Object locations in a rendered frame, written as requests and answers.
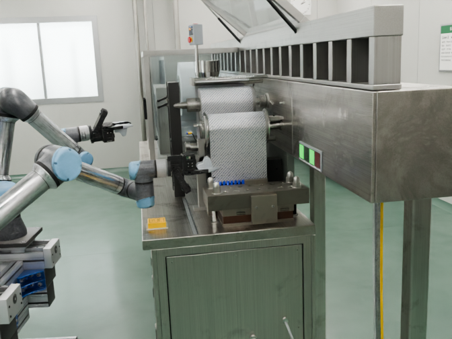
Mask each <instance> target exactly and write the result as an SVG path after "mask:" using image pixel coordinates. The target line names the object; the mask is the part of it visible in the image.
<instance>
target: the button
mask: <svg viewBox="0 0 452 339"><path fill-rule="evenodd" d="M147 221H148V229H154V228H162V227H166V222H165V217H161V218H152V219H147Z"/></svg>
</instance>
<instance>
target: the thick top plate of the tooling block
mask: <svg viewBox="0 0 452 339"><path fill-rule="evenodd" d="M292 186H293V183H287V182H286V180H285V181H276V182H268V183H266V184H249V185H245V184H233V185H224V186H220V188H221V194H212V189H206V187H202V192H203V201H204V204H205V206H206V208H207V210H208V212H210V211H226V210H234V209H249V208H251V200H250V196H254V195H263V194H276V195H277V206H282V205H290V204H305V203H309V188H308V187H307V186H306V185H304V184H302V183H301V188H293V187H292Z"/></svg>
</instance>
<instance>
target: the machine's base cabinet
mask: <svg viewBox="0 0 452 339"><path fill-rule="evenodd" d="M151 265H152V273H153V275H152V280H153V297H154V301H155V319H156V324H155V329H156V330H155V334H156V339H250V336H251V335H252V334H255V335H256V337H257V339H291V337H290V336H289V333H288V330H287V327H286V326H285V324H284V323H283V322H282V318H284V317H286V318H287V319H288V321H289V322H288V325H289V328H290V330H291V333H292V335H293V338H294V339H316V286H315V235H302V236H294V237H280V238H272V239H259V240H251V241H237V242H229V243H216V244H208V245H201V246H186V247H179V248H165V249H158V250H151Z"/></svg>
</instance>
